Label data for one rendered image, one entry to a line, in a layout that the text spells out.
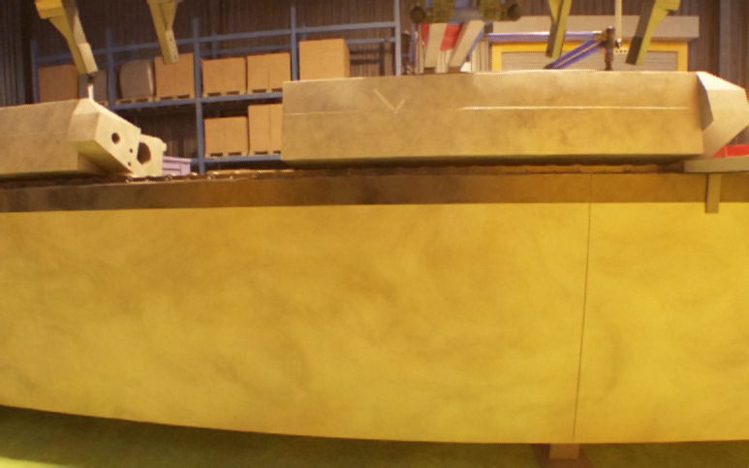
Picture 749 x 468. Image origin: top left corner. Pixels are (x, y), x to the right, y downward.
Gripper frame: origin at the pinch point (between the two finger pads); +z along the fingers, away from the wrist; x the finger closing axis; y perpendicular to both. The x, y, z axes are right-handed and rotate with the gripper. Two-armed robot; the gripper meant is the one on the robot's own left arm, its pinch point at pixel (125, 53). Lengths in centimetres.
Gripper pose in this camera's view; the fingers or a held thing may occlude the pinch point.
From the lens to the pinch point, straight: 69.5
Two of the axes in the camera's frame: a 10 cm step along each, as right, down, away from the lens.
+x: -10.0, 0.6, 0.0
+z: 0.5, 8.5, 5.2
